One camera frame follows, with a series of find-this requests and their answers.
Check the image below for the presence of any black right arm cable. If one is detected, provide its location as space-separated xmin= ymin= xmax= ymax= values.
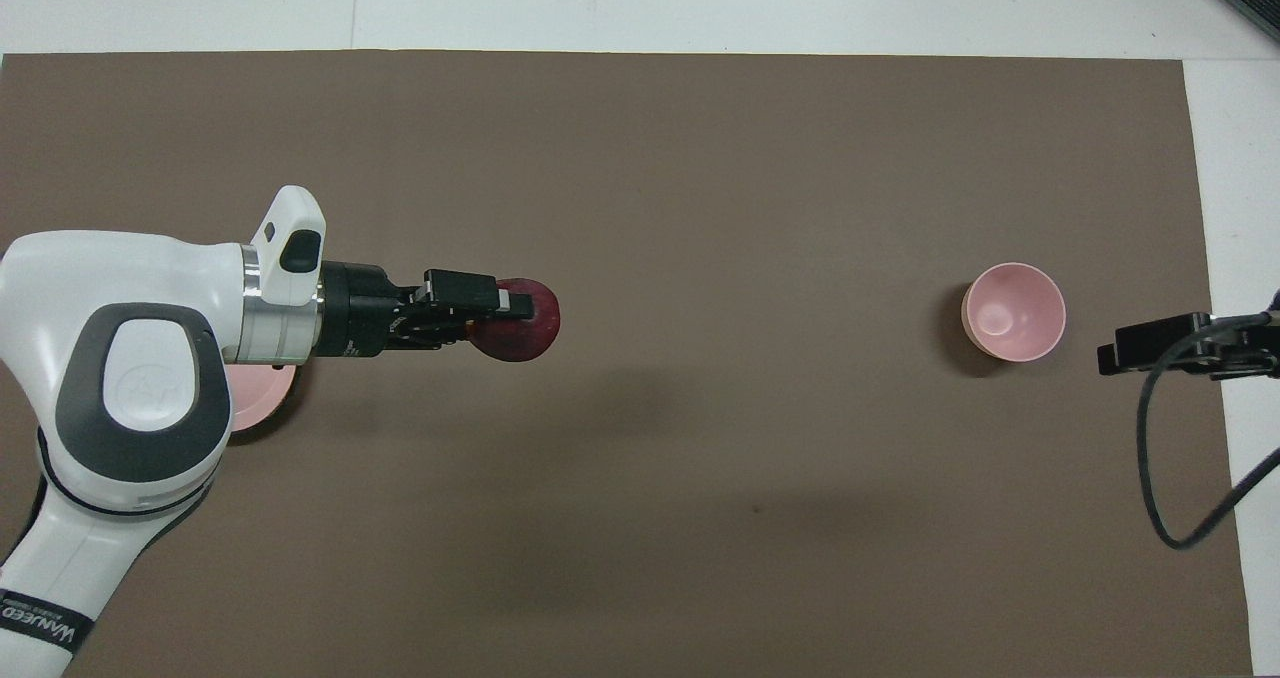
xmin=1136 ymin=313 xmax=1280 ymax=552

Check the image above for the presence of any dark red apple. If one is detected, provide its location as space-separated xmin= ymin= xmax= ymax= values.
xmin=469 ymin=278 xmax=562 ymax=364

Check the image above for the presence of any pink plate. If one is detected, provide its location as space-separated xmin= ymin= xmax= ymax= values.
xmin=224 ymin=362 xmax=300 ymax=435

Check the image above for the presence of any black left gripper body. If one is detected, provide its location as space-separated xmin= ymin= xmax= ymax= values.
xmin=320 ymin=261 xmax=423 ymax=360

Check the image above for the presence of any brown table mat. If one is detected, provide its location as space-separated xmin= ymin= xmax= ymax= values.
xmin=0 ymin=50 xmax=1253 ymax=678

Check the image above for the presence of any pink bowl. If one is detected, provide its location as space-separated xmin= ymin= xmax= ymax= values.
xmin=961 ymin=262 xmax=1067 ymax=364

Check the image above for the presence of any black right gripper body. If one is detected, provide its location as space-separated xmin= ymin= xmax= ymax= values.
xmin=1210 ymin=308 xmax=1280 ymax=380

